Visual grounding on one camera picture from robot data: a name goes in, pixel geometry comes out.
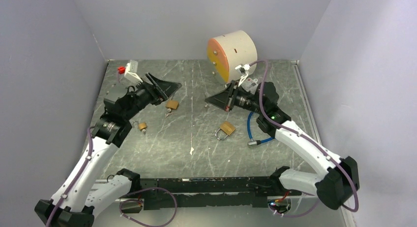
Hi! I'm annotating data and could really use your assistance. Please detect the small brass padlock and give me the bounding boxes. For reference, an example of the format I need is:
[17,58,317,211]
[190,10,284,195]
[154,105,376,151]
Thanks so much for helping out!
[132,120,148,135]

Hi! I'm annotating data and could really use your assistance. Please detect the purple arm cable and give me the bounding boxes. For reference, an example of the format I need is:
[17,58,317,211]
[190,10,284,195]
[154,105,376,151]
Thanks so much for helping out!
[45,126,178,227]
[249,59,360,219]

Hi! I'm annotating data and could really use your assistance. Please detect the medium brass padlock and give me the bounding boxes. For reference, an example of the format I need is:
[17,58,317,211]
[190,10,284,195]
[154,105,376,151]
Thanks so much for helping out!
[214,121,236,141]

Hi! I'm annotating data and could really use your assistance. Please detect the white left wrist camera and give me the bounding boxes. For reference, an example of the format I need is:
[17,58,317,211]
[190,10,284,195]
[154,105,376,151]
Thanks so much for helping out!
[117,60,143,85]

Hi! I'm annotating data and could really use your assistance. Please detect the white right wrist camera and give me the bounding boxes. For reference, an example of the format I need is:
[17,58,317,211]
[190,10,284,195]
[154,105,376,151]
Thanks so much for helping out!
[235,63,251,87]

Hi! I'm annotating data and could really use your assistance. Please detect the plastic card packet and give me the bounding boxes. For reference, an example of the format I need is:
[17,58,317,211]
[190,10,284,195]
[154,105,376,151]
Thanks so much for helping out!
[241,77,259,94]

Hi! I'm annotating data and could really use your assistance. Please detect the blue cable lock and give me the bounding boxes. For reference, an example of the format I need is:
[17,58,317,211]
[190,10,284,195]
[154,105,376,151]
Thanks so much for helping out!
[246,112,274,148]

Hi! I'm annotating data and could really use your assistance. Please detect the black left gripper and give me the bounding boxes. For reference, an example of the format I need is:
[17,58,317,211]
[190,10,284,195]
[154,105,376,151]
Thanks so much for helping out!
[123,72,182,119]

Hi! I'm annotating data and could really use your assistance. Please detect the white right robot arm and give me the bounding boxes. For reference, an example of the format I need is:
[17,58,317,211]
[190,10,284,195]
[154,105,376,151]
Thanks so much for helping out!
[205,82,360,212]

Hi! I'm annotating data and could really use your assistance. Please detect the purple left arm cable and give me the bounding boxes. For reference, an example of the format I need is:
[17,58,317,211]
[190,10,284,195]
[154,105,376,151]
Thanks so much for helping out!
[45,126,178,227]

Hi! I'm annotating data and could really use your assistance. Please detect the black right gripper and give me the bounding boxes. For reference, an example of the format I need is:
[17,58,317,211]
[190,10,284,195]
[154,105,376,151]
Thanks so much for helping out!
[205,80,265,115]

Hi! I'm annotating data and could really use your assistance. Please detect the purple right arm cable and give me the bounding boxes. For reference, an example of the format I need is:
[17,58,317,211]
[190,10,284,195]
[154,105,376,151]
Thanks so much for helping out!
[249,59,360,219]

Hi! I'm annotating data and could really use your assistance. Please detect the long shackle brass padlock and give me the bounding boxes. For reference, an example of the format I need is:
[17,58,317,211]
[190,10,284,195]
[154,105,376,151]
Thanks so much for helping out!
[165,100,179,110]

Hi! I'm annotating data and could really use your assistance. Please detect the round cream drawer cabinet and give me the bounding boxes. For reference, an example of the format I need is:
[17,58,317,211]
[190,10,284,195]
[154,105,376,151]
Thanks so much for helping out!
[207,30,258,85]

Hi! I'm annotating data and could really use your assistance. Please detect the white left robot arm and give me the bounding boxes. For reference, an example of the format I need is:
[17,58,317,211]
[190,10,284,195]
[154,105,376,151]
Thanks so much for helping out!
[34,73,181,227]

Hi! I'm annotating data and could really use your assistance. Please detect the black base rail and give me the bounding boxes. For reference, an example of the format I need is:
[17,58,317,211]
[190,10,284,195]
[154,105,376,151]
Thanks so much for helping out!
[131,176,301,210]

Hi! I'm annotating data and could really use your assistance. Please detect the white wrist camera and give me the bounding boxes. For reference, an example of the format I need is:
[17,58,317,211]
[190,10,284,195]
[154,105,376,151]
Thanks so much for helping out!
[117,60,143,85]
[235,63,251,87]

